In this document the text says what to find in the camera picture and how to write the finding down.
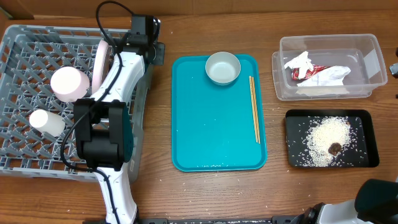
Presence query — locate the large white plate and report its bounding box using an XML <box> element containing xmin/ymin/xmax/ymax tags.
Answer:
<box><xmin>91</xmin><ymin>40</ymin><xmax>111</xmax><ymax>94</ymax></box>

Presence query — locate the small pink bowl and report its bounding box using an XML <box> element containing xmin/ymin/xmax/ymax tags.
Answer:
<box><xmin>50</xmin><ymin>67</ymin><xmax>90</xmax><ymax>102</ymax></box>

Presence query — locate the white paper cup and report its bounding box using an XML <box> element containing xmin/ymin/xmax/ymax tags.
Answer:
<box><xmin>29</xmin><ymin>109</ymin><xmax>65</xmax><ymax>137</ymax></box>

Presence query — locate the small white tissue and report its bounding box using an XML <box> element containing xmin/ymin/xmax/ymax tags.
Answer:
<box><xmin>284</xmin><ymin>51</ymin><xmax>313</xmax><ymax>73</ymax></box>

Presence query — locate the pile of white rice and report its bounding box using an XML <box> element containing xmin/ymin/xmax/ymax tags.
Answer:
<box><xmin>287</xmin><ymin>115</ymin><xmax>368</xmax><ymax>167</ymax></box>

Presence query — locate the brown food scrap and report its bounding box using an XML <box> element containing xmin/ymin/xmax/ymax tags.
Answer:
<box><xmin>328</xmin><ymin>142</ymin><xmax>342</xmax><ymax>156</ymax></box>

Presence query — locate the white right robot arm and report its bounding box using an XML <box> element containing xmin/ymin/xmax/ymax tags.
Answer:
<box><xmin>291</xmin><ymin>179</ymin><xmax>397</xmax><ymax>224</ymax></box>

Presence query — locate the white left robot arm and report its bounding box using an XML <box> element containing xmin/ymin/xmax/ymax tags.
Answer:
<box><xmin>60</xmin><ymin>12</ymin><xmax>165</xmax><ymax>223</ymax></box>

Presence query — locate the black food waste tray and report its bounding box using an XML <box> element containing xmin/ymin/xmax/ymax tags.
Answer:
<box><xmin>285</xmin><ymin>110</ymin><xmax>379</xmax><ymax>167</ymax></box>

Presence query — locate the grey saucer bowl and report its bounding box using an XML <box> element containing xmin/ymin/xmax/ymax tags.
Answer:
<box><xmin>205</xmin><ymin>52</ymin><xmax>241</xmax><ymax>86</ymax></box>

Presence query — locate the wooden chopstick left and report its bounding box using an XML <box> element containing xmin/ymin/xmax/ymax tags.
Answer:
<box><xmin>249</xmin><ymin>76</ymin><xmax>259</xmax><ymax>143</ymax></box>

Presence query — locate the wooden chopstick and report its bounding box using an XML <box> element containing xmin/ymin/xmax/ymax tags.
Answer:
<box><xmin>251</xmin><ymin>77</ymin><xmax>261</xmax><ymax>144</ymax></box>
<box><xmin>249</xmin><ymin>76</ymin><xmax>259</xmax><ymax>143</ymax></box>

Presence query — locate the wooden chopstick right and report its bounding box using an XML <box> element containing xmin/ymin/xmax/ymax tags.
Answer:
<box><xmin>251</xmin><ymin>77</ymin><xmax>261</xmax><ymax>144</ymax></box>

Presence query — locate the grey dish rack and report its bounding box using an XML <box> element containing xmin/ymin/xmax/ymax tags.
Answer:
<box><xmin>0</xmin><ymin>24</ymin><xmax>156</xmax><ymax>184</ymax></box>

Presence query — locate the teal plastic tray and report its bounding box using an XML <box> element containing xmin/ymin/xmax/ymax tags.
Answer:
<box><xmin>171</xmin><ymin>54</ymin><xmax>267</xmax><ymax>172</ymax></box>

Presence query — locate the red snack wrapper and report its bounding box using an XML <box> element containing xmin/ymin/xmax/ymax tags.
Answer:
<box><xmin>292</xmin><ymin>65</ymin><xmax>329</xmax><ymax>80</ymax></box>

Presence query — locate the clear plastic bin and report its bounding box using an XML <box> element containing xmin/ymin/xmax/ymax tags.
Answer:
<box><xmin>272</xmin><ymin>34</ymin><xmax>387</xmax><ymax>101</ymax></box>

